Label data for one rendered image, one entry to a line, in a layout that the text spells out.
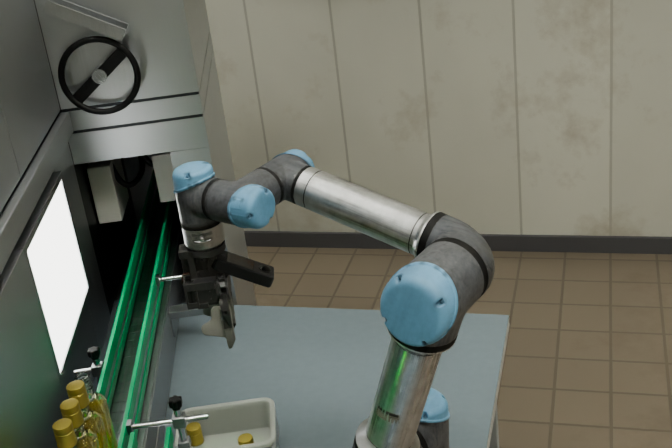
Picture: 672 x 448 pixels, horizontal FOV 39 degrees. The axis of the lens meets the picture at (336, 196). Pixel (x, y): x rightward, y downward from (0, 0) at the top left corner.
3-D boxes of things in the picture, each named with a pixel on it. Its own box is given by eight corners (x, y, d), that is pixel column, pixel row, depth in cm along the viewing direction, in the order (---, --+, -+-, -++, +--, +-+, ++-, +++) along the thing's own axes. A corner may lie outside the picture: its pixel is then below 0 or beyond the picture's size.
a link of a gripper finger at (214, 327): (206, 351, 182) (198, 305, 180) (237, 346, 182) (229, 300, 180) (204, 356, 179) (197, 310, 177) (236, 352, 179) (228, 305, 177)
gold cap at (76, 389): (72, 400, 180) (67, 380, 179) (91, 397, 180) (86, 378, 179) (69, 411, 177) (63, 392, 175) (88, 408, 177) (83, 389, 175)
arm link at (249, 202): (286, 172, 167) (238, 163, 173) (245, 197, 159) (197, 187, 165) (292, 212, 170) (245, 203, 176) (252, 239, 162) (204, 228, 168)
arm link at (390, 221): (523, 224, 156) (285, 131, 178) (493, 253, 148) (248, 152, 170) (512, 281, 162) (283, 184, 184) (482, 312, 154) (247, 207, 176)
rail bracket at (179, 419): (135, 449, 202) (123, 401, 197) (213, 438, 202) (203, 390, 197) (133, 459, 199) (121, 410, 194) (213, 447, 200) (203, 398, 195)
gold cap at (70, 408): (66, 418, 175) (60, 399, 173) (85, 415, 175) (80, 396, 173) (63, 430, 172) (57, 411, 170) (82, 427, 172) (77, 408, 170)
